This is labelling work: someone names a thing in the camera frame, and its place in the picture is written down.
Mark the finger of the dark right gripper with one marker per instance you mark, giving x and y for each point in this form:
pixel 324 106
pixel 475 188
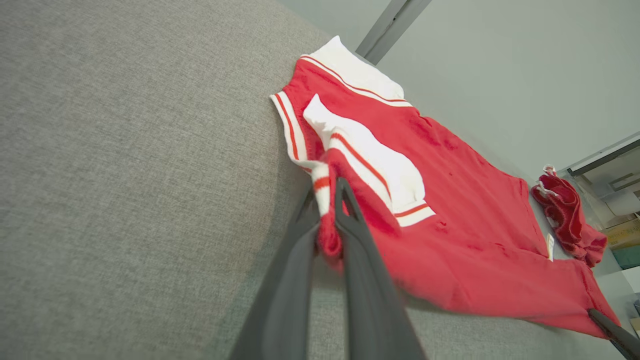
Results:
pixel 617 332

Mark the red white jersey shirt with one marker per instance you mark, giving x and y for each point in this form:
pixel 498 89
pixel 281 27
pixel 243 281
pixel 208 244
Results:
pixel 475 225

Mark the red shorts with white stripe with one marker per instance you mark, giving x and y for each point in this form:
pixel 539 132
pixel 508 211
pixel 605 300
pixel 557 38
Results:
pixel 565 210

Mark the yellowish cardboard box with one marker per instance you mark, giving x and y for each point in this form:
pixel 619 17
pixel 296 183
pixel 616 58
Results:
pixel 625 232

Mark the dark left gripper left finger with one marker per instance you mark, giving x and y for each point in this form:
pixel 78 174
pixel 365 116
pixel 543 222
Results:
pixel 285 290

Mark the grey fabric sofa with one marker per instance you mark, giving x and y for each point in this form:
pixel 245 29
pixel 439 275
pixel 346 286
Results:
pixel 125 175

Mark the grey partition post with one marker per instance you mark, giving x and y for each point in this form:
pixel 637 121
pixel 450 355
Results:
pixel 392 25

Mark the grey metal shelf unit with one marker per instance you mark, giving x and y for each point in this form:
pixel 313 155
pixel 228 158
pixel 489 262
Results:
pixel 615 170

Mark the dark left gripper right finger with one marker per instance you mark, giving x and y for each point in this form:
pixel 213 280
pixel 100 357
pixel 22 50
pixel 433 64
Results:
pixel 370 300

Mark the dark green box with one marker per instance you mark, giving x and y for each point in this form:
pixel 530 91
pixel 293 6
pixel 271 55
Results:
pixel 629 257

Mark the white cabinet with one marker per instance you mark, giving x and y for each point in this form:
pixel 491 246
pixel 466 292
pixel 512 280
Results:
pixel 620 290

